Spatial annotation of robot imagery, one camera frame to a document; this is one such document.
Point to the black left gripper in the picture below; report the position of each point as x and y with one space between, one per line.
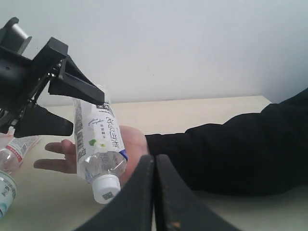
22 80

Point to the black sleeved forearm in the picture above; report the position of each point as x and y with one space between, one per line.
252 154

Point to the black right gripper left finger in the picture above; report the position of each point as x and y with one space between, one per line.
132 208

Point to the person's open hand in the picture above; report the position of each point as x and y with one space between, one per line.
134 141

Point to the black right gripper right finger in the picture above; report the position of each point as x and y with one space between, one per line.
177 208

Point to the jasmine oolong tea bottle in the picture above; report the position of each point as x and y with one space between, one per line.
101 157

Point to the pink bottle black cap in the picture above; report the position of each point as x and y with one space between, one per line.
13 150

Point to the lime label bottle white cap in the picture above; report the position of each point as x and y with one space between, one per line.
8 191

